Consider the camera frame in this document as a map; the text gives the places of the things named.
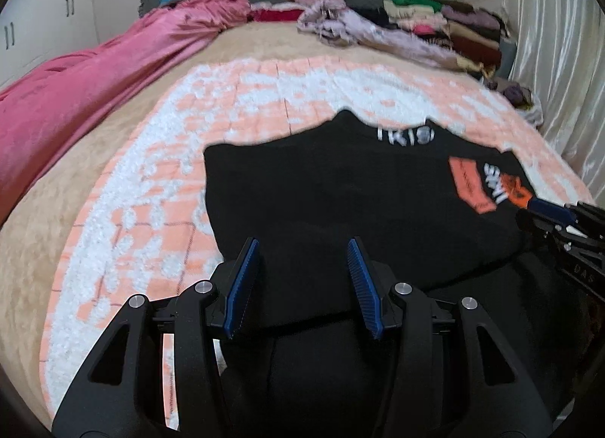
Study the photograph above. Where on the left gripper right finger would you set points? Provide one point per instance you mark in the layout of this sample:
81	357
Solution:
452	373

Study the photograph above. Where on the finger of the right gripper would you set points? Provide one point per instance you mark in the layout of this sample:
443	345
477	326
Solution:
556	213
586	216

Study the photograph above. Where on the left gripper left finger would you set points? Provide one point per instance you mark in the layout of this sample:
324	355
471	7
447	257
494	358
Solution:
118	390

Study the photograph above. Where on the black IKISS sweater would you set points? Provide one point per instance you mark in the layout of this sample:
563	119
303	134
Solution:
439	210

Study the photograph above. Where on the white bag of clothes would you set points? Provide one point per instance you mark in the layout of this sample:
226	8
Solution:
524	101

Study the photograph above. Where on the stack of folded clothes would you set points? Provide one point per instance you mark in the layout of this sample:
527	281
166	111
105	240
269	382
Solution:
474	33

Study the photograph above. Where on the peach white plaid blanket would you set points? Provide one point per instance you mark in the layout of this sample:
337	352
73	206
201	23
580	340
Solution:
145	228

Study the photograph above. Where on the beige fleece bed sheet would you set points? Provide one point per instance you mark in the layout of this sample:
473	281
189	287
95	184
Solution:
35	233

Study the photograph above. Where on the white satin curtain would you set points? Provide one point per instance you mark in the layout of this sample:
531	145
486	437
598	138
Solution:
560	57

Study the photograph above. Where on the pink quilted duvet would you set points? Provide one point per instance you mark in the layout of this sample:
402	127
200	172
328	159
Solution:
50	109

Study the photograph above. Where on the lilac crumpled garment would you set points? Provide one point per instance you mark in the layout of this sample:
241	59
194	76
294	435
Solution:
337	25

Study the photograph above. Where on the red garment near pillow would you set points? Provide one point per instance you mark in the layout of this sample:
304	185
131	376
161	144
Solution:
272	15

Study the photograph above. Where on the white wardrobe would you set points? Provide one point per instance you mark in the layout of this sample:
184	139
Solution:
34	31

